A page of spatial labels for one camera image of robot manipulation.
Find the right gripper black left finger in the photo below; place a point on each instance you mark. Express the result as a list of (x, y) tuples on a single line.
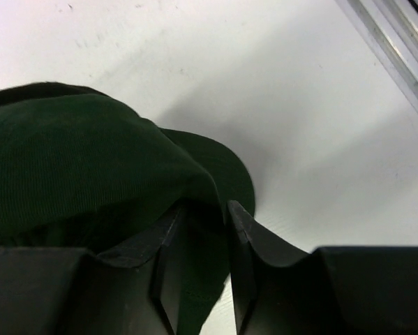
[(132, 288)]

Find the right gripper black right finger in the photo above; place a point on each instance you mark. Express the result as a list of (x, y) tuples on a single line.
[(280, 289)]

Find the black cap green brim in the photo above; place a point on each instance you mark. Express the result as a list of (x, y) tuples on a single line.
[(79, 168)]

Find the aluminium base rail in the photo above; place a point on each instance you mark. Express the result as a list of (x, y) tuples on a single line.
[(390, 29)]

